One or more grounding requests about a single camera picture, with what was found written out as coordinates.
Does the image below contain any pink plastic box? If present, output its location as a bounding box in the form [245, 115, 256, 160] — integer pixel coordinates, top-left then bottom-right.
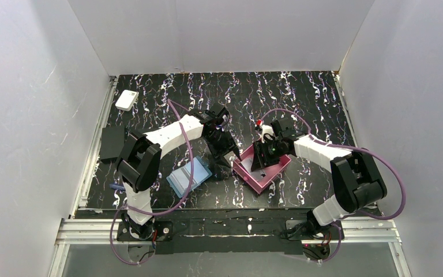
[232, 145, 291, 194]

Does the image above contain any aluminium frame rail left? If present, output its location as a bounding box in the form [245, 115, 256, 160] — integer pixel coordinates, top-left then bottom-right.
[68, 76, 118, 219]

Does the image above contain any black box far left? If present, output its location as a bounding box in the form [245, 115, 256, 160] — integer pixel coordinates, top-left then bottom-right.
[99, 125, 126, 163]

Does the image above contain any blue red pen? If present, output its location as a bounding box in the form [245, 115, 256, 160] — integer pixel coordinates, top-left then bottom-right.
[109, 184, 125, 192]

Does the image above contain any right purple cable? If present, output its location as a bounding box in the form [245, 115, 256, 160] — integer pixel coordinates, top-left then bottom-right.
[260, 108, 407, 262]

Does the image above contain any credit card with stripe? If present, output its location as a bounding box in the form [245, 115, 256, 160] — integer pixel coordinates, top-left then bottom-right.
[170, 169, 190, 192]

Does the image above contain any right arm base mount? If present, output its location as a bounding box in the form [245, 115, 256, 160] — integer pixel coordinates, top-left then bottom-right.
[279, 221, 344, 264]

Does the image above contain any credit card in pink box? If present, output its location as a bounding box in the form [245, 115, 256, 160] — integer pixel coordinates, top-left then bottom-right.
[241, 158, 266, 181]

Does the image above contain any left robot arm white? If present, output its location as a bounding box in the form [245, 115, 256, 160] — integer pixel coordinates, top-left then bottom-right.
[115, 104, 240, 230]

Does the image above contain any aluminium frame rail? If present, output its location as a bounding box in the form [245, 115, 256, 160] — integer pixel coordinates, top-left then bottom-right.
[68, 76, 118, 219]
[48, 217, 411, 276]

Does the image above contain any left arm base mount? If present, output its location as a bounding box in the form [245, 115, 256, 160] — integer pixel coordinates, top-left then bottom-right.
[112, 212, 174, 262]

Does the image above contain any white small device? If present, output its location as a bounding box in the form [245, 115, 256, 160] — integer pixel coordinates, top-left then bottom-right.
[115, 89, 139, 111]

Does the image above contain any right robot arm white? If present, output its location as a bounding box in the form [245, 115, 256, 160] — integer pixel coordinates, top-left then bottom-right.
[251, 118, 387, 231]

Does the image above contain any blue card holder wallet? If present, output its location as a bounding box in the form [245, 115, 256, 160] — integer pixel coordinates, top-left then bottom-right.
[166, 156, 212, 198]

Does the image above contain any purple cable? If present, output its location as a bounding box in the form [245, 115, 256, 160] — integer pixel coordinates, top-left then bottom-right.
[109, 98, 196, 267]
[260, 108, 407, 262]

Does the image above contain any aluminium frame rail front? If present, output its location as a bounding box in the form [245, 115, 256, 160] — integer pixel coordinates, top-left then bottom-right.
[48, 217, 411, 276]

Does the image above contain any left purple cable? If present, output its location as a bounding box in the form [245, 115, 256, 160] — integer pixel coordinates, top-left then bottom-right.
[109, 98, 196, 267]

